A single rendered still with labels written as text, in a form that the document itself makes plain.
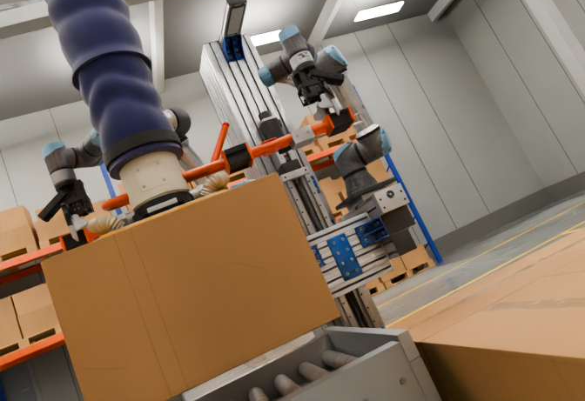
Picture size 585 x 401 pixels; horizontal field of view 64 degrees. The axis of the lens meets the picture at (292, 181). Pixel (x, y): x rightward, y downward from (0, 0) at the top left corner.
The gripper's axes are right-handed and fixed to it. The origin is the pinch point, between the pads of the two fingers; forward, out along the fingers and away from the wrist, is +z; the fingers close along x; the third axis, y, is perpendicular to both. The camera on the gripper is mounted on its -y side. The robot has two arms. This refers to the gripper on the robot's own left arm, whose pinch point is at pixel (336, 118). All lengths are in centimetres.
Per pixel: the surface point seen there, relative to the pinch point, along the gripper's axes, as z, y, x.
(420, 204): -11, -480, -902
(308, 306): 49, 37, 20
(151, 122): -14, 55, 10
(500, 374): 73, 14, 50
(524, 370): 71, 14, 58
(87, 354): 38, 86, 20
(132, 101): -22, 58, 10
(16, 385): 2, 416, -799
